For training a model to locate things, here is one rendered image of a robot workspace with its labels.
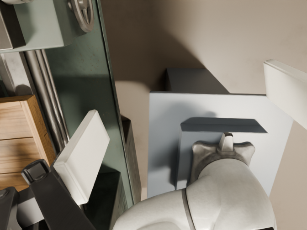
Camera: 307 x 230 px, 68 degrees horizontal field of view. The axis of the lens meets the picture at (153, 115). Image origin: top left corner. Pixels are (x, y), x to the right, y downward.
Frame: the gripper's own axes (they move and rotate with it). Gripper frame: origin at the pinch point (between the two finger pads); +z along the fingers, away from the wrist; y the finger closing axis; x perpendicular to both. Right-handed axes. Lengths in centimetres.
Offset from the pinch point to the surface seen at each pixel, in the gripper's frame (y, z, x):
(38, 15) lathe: -20.1, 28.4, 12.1
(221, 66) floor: 29, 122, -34
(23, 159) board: -42, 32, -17
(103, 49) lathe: -21, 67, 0
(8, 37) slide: -24.4, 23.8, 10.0
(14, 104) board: -34.7, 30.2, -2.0
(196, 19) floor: 20, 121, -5
